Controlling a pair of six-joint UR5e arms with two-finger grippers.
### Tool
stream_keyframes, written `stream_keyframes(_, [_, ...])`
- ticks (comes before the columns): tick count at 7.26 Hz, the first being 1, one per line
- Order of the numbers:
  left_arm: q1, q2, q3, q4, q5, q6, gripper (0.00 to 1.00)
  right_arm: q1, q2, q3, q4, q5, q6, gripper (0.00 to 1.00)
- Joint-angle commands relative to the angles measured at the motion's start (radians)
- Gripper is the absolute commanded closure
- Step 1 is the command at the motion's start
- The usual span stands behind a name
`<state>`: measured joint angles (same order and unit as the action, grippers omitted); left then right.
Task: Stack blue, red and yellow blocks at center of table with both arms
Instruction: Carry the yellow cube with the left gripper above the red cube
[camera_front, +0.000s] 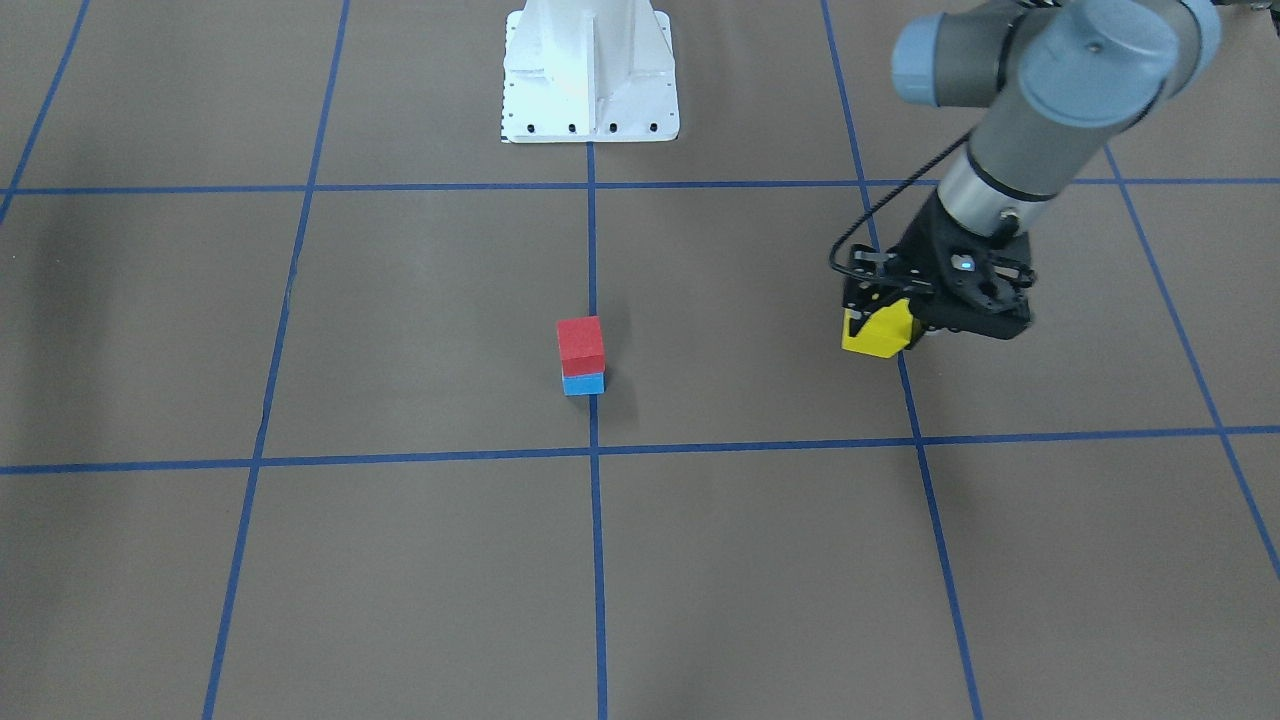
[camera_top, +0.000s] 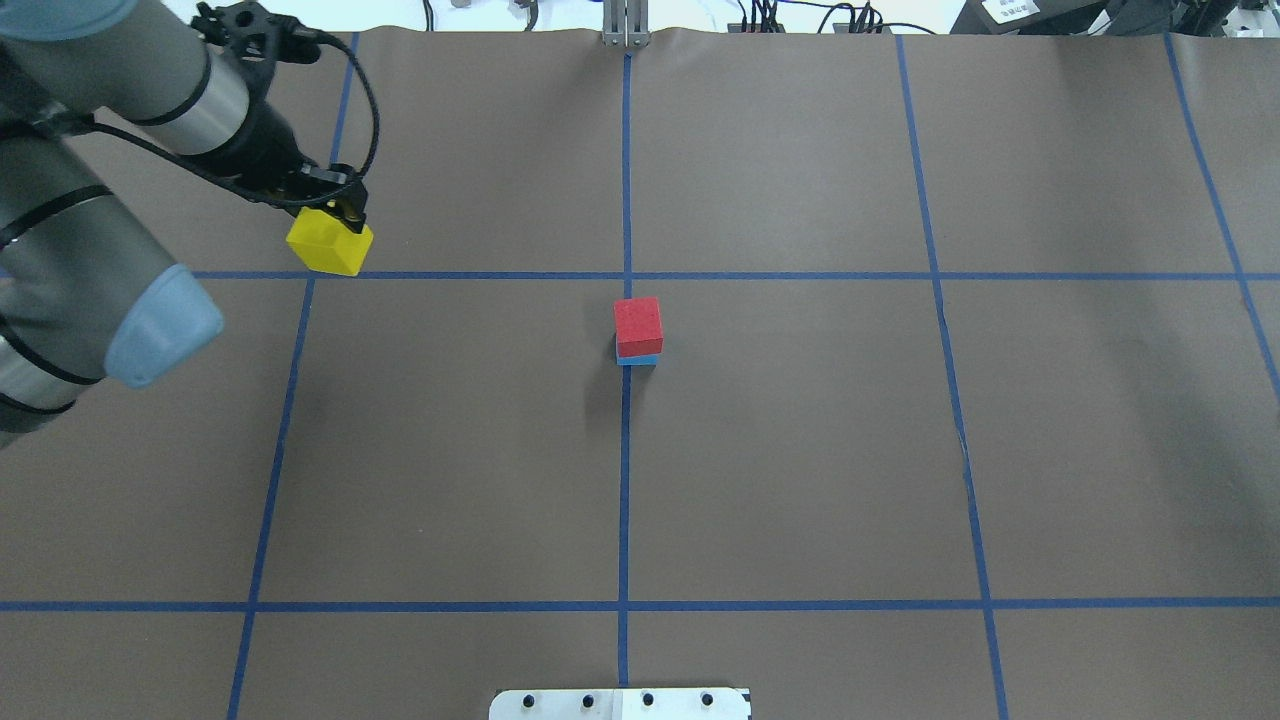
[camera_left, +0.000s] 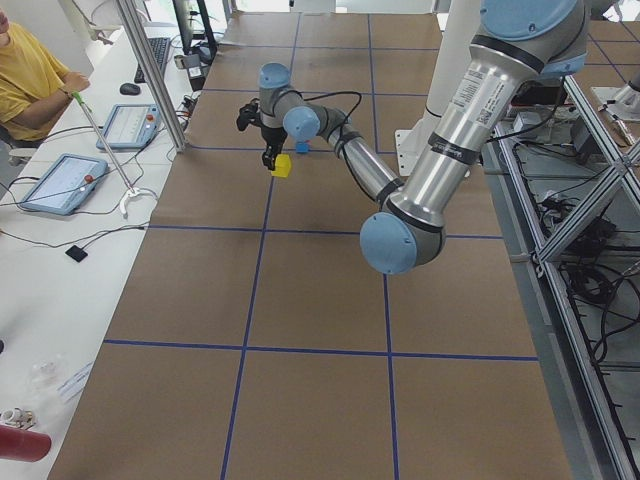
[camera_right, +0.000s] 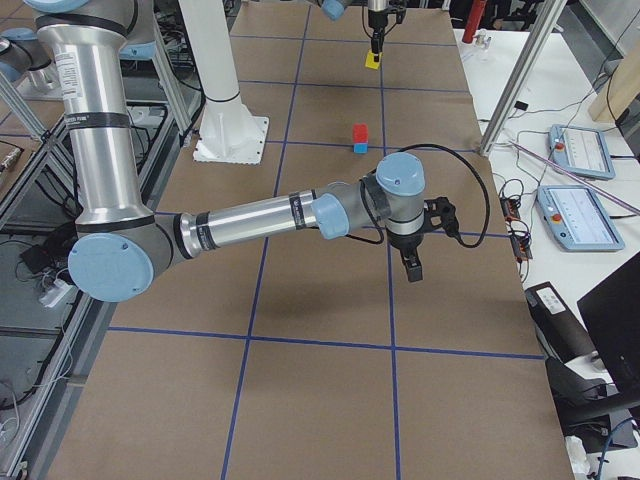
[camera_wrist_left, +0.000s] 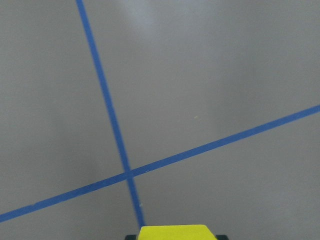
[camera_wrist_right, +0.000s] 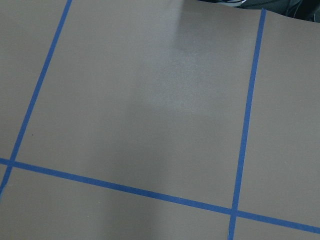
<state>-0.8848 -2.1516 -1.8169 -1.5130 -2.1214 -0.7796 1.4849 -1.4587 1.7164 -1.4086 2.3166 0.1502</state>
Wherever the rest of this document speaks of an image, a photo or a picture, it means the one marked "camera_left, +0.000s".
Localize metal fitting with white tube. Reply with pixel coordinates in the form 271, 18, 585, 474
0, 408, 36, 430

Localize black keyboard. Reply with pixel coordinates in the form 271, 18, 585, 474
134, 37, 171, 84

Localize near teach pendant tablet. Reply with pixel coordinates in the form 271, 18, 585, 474
18, 154, 108, 216

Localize person in yellow shirt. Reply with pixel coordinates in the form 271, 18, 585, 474
1, 14, 90, 146

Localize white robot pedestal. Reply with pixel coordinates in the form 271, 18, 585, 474
395, 0, 481, 177

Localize aluminium frame post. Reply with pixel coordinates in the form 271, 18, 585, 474
116, 0, 186, 153

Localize far teach pendant tablet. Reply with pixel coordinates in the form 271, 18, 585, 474
102, 104, 162, 150

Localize clear plastic parts bag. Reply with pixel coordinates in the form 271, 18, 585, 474
27, 354, 94, 406

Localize red cylinder bottle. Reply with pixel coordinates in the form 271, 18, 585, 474
1, 425, 52, 462

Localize yellow block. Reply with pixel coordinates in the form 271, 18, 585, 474
271, 153, 292, 178

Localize black computer mouse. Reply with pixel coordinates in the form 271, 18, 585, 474
119, 83, 141, 96

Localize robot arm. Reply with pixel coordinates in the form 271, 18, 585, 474
250, 1, 591, 274

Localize reacher grabber stick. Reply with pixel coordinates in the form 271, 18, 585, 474
69, 89, 159, 220

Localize small black square pad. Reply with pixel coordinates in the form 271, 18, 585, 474
65, 245, 88, 263

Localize blue block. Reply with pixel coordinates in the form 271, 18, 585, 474
295, 141, 311, 154

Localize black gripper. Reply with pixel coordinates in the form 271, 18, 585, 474
261, 125, 286, 170

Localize teach pendant tablet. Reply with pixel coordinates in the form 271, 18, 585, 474
102, 104, 162, 150
18, 154, 108, 216

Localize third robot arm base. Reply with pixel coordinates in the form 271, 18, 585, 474
591, 73, 639, 122

